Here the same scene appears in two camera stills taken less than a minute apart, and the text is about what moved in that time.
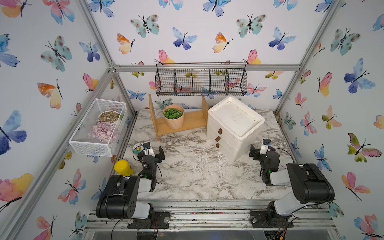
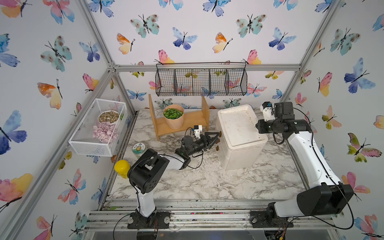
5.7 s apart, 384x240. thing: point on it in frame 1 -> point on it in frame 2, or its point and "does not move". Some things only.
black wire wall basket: x=201 y=79 does not move
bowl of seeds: x=111 y=116 does not move
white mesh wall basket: x=99 y=131 does not move
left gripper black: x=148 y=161 -> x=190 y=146
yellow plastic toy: x=123 y=168 does not move
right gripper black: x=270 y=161 -> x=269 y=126
